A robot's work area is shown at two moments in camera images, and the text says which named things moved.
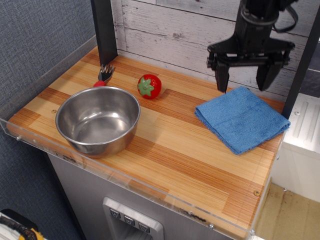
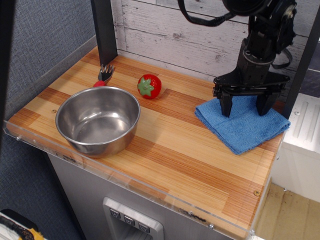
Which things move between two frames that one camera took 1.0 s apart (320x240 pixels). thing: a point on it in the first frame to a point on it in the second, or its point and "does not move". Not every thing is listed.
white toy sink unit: (297, 168) does not move
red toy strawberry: (149, 86) does not move
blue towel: (240, 119) does not move
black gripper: (250, 44) to (252, 78)
